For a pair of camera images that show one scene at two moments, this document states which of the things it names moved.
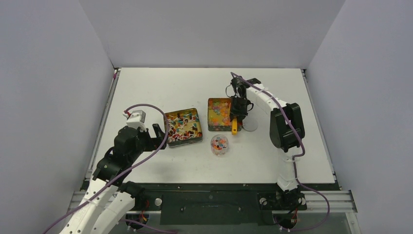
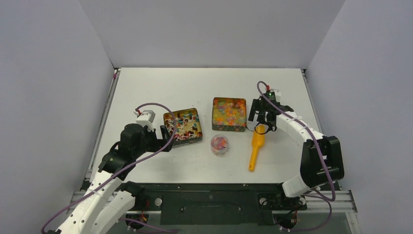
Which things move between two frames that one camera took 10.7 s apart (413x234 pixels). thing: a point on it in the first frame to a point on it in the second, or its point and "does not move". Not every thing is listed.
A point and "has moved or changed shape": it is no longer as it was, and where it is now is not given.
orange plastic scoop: [234, 131] to [258, 141]
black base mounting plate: [213, 204] does not move
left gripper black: [154, 143] does not move
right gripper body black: [236, 107] to [262, 115]
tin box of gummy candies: [218, 115] has moved or changed shape
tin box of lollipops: [184, 127] does not move
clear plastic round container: [219, 144] does not move
